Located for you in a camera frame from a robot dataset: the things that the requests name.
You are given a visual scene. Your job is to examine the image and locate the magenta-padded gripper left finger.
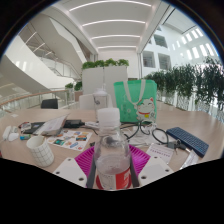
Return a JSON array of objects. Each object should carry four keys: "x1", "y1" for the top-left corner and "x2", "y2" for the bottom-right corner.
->
[{"x1": 52, "y1": 144, "x2": 98, "y2": 190}]

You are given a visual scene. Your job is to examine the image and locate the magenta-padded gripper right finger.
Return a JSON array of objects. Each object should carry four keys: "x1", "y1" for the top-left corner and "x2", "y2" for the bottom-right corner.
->
[{"x1": 128, "y1": 143, "x2": 174, "y2": 188}]

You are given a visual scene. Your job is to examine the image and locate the clear red-labelled water bottle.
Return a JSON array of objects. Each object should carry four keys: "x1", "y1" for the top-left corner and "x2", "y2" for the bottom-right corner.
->
[{"x1": 93, "y1": 107, "x2": 132, "y2": 191}]

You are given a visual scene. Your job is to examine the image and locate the white printed card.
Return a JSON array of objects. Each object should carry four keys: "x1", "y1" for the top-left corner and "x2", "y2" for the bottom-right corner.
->
[{"x1": 145, "y1": 142, "x2": 175, "y2": 165}]

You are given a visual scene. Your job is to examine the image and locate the flat round red coaster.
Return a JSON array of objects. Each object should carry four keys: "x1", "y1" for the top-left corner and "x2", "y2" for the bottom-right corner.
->
[{"x1": 95, "y1": 175, "x2": 104, "y2": 190}]

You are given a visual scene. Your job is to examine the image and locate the bunch of keys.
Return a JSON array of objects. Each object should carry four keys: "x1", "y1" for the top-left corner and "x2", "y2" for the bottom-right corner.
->
[{"x1": 166, "y1": 139, "x2": 188, "y2": 152}]

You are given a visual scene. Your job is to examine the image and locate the white grid-pattern mug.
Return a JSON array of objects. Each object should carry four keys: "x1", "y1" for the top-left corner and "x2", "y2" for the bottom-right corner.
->
[{"x1": 25, "y1": 134, "x2": 55, "y2": 168}]

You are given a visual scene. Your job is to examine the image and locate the small white box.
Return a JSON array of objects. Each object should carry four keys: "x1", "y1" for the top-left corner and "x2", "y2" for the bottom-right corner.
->
[{"x1": 181, "y1": 149, "x2": 200, "y2": 170}]

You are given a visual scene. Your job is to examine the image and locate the black flat device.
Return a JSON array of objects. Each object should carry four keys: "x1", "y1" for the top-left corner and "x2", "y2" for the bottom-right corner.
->
[{"x1": 63, "y1": 119, "x2": 86, "y2": 129}]

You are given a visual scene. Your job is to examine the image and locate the open grey notebook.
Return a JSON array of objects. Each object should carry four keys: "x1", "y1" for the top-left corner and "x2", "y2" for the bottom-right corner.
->
[{"x1": 32, "y1": 114, "x2": 70, "y2": 137}]

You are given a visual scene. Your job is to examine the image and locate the small teal item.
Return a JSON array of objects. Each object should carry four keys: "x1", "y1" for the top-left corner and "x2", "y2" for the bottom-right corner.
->
[{"x1": 19, "y1": 133, "x2": 33, "y2": 141}]

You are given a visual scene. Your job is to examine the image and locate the dark printed packet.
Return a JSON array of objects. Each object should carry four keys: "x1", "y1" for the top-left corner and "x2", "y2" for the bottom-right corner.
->
[{"x1": 18, "y1": 121, "x2": 46, "y2": 135}]

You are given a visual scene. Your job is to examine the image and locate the small white object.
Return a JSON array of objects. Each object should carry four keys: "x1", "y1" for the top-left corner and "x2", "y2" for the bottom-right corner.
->
[
  {"x1": 2, "y1": 125, "x2": 13, "y2": 141},
  {"x1": 7, "y1": 132, "x2": 20, "y2": 142}
]

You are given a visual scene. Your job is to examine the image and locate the black chair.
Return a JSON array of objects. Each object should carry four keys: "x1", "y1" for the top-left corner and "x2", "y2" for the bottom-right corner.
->
[{"x1": 40, "y1": 98, "x2": 59, "y2": 110}]

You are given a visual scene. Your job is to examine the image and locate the green cat-print tote bag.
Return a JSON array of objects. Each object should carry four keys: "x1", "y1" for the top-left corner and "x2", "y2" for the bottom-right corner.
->
[{"x1": 113, "y1": 79, "x2": 158, "y2": 124}]

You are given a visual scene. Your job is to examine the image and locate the clear lidded tumbler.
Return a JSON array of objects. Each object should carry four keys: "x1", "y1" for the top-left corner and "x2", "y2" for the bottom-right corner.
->
[{"x1": 92, "y1": 84, "x2": 109, "y2": 116}]

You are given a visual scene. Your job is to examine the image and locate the row of green potted trees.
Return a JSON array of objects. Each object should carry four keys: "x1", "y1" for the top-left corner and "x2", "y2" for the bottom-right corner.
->
[{"x1": 144, "y1": 56, "x2": 224, "y2": 114}]

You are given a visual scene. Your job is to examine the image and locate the white planter cabinet with plants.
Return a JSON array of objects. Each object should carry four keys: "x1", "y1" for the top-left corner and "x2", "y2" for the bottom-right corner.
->
[{"x1": 81, "y1": 58, "x2": 130, "y2": 96}]

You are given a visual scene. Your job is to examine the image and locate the ceiling light strips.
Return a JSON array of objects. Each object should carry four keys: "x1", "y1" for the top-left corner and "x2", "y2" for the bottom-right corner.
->
[{"x1": 68, "y1": 0, "x2": 153, "y2": 51}]

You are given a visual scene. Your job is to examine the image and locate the black cable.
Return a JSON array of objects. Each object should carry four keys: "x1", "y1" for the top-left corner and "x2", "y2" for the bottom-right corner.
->
[{"x1": 89, "y1": 119, "x2": 174, "y2": 146}]

